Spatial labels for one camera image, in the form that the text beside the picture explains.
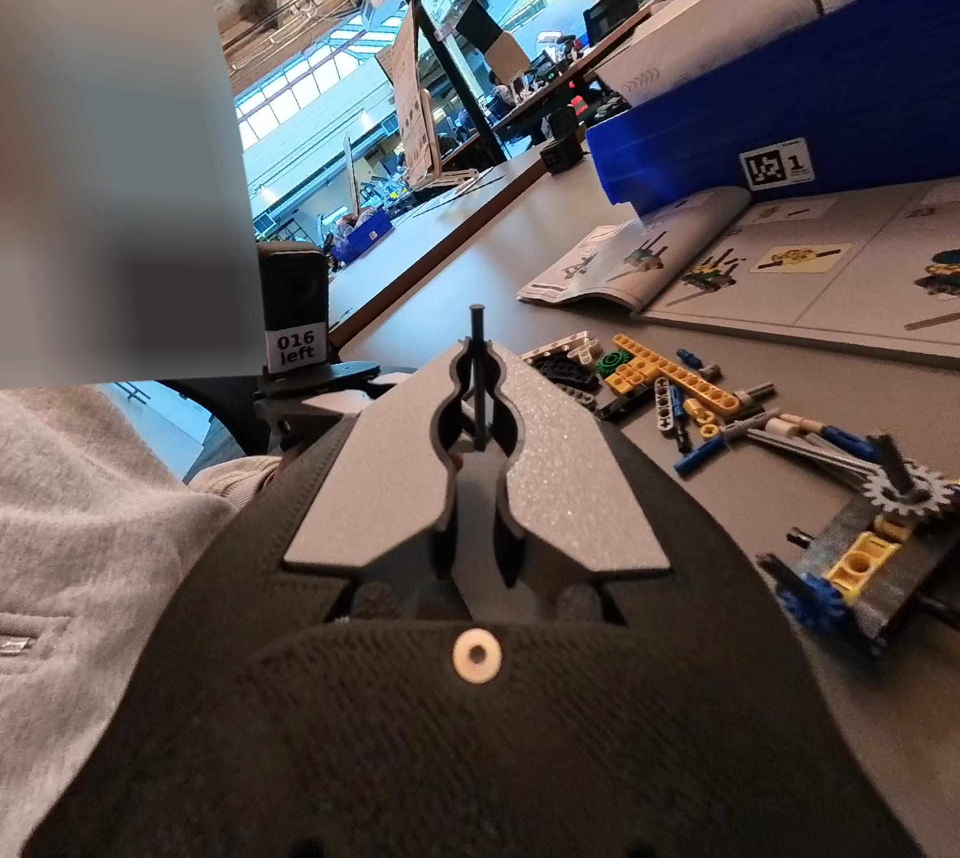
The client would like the small blue storage bin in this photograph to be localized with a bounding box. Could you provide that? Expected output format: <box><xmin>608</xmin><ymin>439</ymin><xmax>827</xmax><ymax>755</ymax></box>
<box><xmin>335</xmin><ymin>209</ymin><xmax>396</xmax><ymax>267</ymax></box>

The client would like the grey lego peg white tip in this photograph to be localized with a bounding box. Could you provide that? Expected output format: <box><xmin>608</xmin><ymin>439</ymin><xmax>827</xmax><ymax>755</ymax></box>
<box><xmin>718</xmin><ymin>416</ymin><xmax>807</xmax><ymax>441</ymax></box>

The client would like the lego instruction booklet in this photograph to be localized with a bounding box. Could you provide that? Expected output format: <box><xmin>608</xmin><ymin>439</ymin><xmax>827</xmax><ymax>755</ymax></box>
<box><xmin>517</xmin><ymin>179</ymin><xmax>960</xmax><ymax>368</ymax></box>

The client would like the black curved lego beam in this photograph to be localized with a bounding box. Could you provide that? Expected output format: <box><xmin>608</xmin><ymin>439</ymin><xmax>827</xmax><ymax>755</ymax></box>
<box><xmin>531</xmin><ymin>356</ymin><xmax>601</xmax><ymax>392</ymax></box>

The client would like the person's grey hoodie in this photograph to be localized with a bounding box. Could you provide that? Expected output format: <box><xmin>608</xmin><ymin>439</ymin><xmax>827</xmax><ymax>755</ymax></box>
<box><xmin>0</xmin><ymin>384</ymin><xmax>252</xmax><ymax>858</ymax></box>

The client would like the white cardboard box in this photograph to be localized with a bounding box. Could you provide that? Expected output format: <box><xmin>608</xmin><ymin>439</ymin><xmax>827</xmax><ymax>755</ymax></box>
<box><xmin>592</xmin><ymin>0</ymin><xmax>960</xmax><ymax>105</ymax></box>

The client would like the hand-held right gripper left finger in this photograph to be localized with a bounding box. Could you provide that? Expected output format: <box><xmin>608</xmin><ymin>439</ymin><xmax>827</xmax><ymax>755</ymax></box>
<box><xmin>282</xmin><ymin>339</ymin><xmax>477</xmax><ymax>585</ymax></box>

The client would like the person's left forearm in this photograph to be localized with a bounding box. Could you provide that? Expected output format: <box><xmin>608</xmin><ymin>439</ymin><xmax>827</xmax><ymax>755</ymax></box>
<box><xmin>183</xmin><ymin>455</ymin><xmax>286</xmax><ymax>522</ymax></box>

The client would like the short yellow lego beam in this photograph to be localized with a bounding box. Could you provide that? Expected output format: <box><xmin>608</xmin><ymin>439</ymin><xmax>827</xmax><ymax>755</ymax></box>
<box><xmin>603</xmin><ymin>357</ymin><xmax>665</xmax><ymax>396</ymax></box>

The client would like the black straight lego beam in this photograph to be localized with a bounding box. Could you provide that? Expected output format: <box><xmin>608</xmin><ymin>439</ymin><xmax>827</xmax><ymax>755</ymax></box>
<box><xmin>596</xmin><ymin>389</ymin><xmax>663</xmax><ymax>423</ymax></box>

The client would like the large blue storage bin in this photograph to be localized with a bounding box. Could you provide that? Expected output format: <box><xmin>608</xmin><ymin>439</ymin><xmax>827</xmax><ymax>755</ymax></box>
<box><xmin>585</xmin><ymin>22</ymin><xmax>960</xmax><ymax>218</ymax></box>

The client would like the black lego axle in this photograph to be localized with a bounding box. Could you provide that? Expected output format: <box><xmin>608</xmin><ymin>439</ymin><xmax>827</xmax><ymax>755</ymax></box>
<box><xmin>468</xmin><ymin>304</ymin><xmax>490</xmax><ymax>453</ymax></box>

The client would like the long yellow lego beam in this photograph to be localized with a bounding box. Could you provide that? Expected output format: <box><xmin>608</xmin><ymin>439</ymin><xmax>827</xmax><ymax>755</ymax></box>
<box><xmin>611</xmin><ymin>333</ymin><xmax>745</xmax><ymax>418</ymax></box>

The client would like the cardboard display stand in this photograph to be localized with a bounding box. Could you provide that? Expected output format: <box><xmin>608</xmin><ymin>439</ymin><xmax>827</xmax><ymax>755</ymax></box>
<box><xmin>375</xmin><ymin>0</ymin><xmax>481</xmax><ymax>193</ymax></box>

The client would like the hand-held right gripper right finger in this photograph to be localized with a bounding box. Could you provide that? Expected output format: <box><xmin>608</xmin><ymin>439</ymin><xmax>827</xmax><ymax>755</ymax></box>
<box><xmin>480</xmin><ymin>339</ymin><xmax>672</xmax><ymax>617</ymax></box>

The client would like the white angled lego beam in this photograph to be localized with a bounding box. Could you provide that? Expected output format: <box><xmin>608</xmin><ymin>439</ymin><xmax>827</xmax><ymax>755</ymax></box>
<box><xmin>522</xmin><ymin>331</ymin><xmax>603</xmax><ymax>363</ymax></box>

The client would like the partly built lego model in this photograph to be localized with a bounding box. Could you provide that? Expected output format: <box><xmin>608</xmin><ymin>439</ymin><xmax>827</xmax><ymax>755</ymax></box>
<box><xmin>756</xmin><ymin>432</ymin><xmax>960</xmax><ymax>658</ymax></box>

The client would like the black monitor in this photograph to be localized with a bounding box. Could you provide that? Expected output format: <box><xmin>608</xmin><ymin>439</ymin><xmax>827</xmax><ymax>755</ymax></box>
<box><xmin>582</xmin><ymin>0</ymin><xmax>641</xmax><ymax>47</ymax></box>

